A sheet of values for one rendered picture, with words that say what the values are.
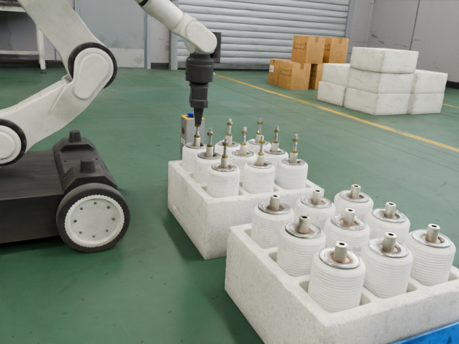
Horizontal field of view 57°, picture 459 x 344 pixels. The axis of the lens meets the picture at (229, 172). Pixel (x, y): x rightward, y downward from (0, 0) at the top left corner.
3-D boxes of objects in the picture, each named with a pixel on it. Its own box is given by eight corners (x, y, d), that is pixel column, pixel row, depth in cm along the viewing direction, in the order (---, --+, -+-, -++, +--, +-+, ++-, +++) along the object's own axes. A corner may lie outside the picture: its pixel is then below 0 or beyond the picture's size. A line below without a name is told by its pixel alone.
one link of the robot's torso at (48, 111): (-44, 145, 115) (92, 35, 121) (-35, 127, 132) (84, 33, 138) (2, 182, 123) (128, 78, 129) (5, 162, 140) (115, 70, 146)
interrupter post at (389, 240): (387, 253, 81) (391, 238, 80) (378, 248, 83) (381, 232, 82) (397, 251, 82) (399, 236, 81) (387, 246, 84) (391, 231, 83)
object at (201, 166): (214, 217, 133) (216, 162, 127) (186, 210, 136) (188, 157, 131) (225, 206, 142) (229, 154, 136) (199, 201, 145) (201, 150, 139)
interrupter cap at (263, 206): (268, 218, 93) (268, 215, 92) (251, 205, 99) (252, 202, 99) (296, 213, 96) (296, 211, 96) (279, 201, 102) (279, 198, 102)
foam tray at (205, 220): (205, 260, 122) (207, 203, 116) (167, 207, 155) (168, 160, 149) (317, 241, 137) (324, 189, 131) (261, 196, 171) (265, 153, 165)
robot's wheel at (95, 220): (59, 259, 118) (54, 192, 111) (58, 250, 122) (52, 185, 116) (131, 247, 126) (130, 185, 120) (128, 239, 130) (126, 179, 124)
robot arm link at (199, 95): (183, 101, 144) (184, 65, 140) (211, 102, 145) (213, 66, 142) (185, 108, 132) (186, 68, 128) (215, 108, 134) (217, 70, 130)
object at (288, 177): (285, 206, 145) (290, 155, 139) (307, 216, 138) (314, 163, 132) (266, 213, 139) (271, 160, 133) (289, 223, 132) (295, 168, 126)
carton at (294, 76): (308, 89, 495) (311, 63, 485) (290, 89, 485) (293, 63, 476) (294, 86, 521) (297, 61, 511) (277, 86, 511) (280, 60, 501)
